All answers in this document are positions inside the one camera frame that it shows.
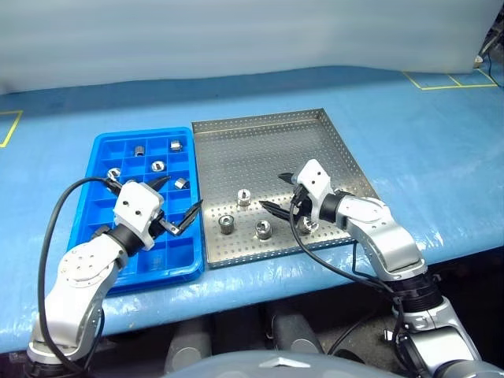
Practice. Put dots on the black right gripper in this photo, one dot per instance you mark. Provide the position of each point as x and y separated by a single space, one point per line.
301 202

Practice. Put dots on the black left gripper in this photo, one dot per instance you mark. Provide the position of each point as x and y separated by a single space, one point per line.
161 227

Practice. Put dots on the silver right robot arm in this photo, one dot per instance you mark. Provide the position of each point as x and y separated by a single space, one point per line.
378 228

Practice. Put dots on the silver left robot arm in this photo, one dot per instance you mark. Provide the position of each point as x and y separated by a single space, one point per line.
78 271

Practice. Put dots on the blue compartment tray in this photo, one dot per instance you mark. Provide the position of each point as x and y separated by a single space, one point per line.
181 244

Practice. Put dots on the perforated metal tray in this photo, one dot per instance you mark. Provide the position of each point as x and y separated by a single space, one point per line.
256 157

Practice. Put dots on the dark rounded shape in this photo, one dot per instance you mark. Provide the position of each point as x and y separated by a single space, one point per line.
293 330
189 342

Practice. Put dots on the grey robot torso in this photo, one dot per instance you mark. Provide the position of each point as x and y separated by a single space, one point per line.
236 368

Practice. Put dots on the dark background device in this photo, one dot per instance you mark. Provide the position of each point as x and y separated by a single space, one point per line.
492 37

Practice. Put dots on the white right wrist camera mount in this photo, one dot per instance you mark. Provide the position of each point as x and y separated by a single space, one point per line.
315 177

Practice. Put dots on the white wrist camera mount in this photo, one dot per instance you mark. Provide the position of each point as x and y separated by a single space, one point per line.
136 204
315 177

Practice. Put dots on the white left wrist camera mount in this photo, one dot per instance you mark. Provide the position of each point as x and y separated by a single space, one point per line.
136 204

